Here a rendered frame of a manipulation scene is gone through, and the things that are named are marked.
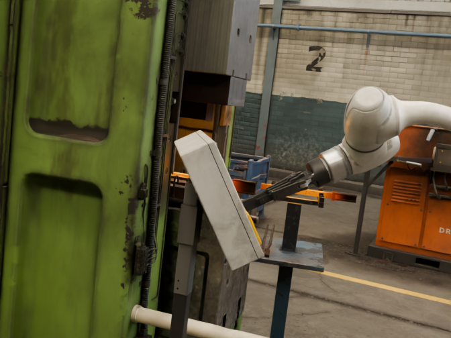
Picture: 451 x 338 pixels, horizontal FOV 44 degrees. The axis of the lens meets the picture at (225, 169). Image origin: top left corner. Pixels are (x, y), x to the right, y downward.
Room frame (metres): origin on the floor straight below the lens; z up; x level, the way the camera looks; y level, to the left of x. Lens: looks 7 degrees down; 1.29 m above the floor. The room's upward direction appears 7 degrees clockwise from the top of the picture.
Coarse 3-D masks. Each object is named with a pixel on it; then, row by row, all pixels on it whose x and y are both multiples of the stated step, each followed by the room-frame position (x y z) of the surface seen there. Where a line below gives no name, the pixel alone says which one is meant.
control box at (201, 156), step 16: (176, 144) 1.40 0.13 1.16; (192, 144) 1.26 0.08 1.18; (208, 144) 1.17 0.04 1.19; (192, 160) 1.16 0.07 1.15; (208, 160) 1.17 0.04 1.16; (192, 176) 1.16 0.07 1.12; (208, 176) 1.17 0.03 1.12; (224, 176) 1.17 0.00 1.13; (208, 192) 1.17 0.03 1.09; (224, 192) 1.18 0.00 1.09; (208, 208) 1.17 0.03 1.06; (224, 208) 1.18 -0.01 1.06; (240, 208) 1.18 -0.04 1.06; (224, 224) 1.18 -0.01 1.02; (240, 224) 1.18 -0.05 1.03; (224, 240) 1.18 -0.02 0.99; (240, 240) 1.18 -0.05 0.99; (256, 240) 1.19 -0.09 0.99; (240, 256) 1.18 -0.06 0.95; (256, 256) 1.19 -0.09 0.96
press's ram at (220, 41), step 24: (192, 0) 1.79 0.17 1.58; (216, 0) 1.77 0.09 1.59; (240, 0) 1.81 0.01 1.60; (192, 24) 1.79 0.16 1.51; (216, 24) 1.77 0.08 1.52; (240, 24) 1.84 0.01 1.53; (192, 48) 1.79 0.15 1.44; (216, 48) 1.77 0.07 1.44; (240, 48) 1.87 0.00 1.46; (216, 72) 1.76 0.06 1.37; (240, 72) 1.90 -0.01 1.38
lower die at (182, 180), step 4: (172, 176) 1.95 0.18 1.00; (180, 176) 1.95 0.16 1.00; (172, 180) 1.90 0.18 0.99; (176, 180) 1.91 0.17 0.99; (180, 180) 1.92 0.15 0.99; (184, 180) 1.93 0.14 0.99; (172, 184) 1.88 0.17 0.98; (176, 184) 1.89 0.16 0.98; (180, 184) 1.89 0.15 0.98; (184, 184) 1.88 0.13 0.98; (176, 188) 1.84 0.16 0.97; (180, 188) 1.84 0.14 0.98; (184, 188) 1.84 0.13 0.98; (176, 192) 1.84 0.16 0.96; (180, 192) 1.84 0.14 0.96; (184, 192) 1.83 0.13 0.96; (176, 196) 1.84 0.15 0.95; (180, 196) 1.84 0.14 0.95
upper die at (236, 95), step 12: (192, 72) 1.84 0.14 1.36; (192, 84) 1.84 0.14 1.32; (204, 84) 1.83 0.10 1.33; (216, 84) 1.81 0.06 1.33; (228, 84) 1.80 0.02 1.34; (240, 84) 1.92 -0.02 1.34; (192, 96) 1.84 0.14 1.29; (204, 96) 1.83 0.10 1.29; (216, 96) 1.81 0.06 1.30; (228, 96) 1.80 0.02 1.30; (240, 96) 1.93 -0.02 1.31
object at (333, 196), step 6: (264, 186) 2.36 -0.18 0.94; (300, 192) 2.34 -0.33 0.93; (306, 192) 2.34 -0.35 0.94; (312, 192) 2.34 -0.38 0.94; (318, 192) 2.33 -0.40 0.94; (324, 192) 2.33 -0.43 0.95; (330, 192) 2.34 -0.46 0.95; (336, 192) 2.34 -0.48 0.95; (330, 198) 2.33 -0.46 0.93; (336, 198) 2.33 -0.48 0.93; (342, 198) 2.33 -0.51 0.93; (348, 198) 2.32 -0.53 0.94; (354, 198) 2.32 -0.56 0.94
